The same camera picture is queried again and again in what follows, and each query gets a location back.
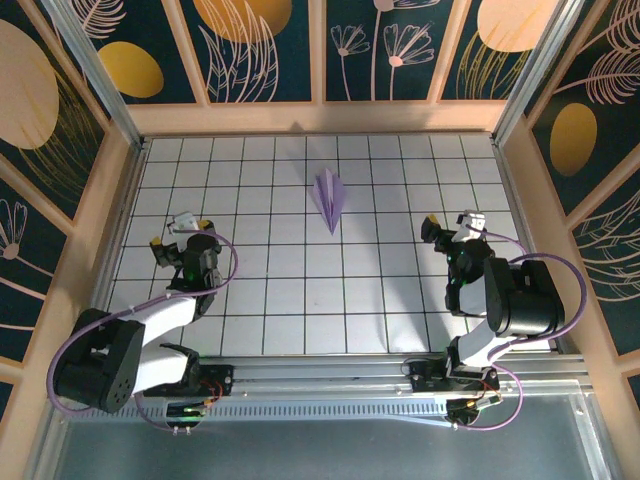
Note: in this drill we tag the lilac paper sheet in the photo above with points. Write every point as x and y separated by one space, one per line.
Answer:
330 200

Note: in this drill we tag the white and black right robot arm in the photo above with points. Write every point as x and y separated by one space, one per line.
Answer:
520 300

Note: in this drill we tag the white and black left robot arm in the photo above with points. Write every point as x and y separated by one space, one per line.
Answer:
165 315

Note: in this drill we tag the white grid mat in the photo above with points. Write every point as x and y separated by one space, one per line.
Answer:
250 320

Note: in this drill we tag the small electronics board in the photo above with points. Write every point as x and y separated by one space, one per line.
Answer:
470 406
185 410

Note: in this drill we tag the grey metal plate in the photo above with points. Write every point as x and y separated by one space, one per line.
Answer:
320 450

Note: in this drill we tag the aluminium side rail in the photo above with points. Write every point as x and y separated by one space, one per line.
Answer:
116 240
515 200

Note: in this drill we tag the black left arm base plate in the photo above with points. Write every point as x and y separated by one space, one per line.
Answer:
226 372

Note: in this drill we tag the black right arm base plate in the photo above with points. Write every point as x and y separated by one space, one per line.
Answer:
422 382

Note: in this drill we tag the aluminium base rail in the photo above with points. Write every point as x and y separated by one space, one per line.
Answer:
320 375

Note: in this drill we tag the aluminium frame post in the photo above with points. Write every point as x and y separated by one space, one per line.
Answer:
536 75
95 75

